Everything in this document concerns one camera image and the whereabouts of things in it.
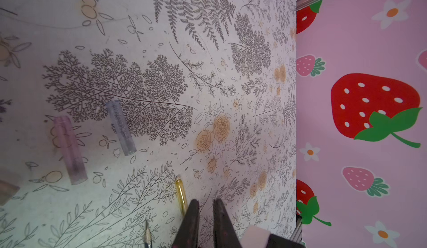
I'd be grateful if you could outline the clear yellow pencil cap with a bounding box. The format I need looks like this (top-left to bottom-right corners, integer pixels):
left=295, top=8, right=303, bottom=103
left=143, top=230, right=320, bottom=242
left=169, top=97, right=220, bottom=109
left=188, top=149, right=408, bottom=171
left=175, top=179, right=188, bottom=216

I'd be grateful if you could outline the clear rose pencil cap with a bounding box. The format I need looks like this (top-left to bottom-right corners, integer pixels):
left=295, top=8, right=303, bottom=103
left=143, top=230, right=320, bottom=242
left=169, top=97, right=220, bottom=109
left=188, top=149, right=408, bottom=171
left=54, top=116, right=88, bottom=185

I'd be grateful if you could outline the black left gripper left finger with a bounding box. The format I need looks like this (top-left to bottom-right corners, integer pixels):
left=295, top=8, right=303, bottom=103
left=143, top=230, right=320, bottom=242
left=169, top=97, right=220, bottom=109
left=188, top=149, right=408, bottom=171
left=172, top=199, right=200, bottom=248

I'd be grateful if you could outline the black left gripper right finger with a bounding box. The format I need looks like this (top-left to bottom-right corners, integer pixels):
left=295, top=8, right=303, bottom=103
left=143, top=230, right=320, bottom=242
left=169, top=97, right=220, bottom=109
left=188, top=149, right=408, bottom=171
left=213, top=199, right=242, bottom=248

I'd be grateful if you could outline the clear grey-blue pencil cap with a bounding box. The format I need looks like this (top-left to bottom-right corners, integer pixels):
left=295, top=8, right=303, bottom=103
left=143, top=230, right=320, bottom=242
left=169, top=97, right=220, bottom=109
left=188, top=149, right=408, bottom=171
left=106, top=100, right=136, bottom=156

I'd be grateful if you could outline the clear peach pencil cap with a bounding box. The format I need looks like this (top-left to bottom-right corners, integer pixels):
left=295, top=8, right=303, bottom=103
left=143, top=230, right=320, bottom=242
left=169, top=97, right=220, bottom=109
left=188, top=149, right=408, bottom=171
left=0, top=180, right=20, bottom=206

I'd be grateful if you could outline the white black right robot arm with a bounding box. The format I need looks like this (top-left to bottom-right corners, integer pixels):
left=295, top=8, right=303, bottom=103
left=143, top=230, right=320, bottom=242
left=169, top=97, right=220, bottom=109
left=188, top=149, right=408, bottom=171
left=240, top=225, right=304, bottom=248

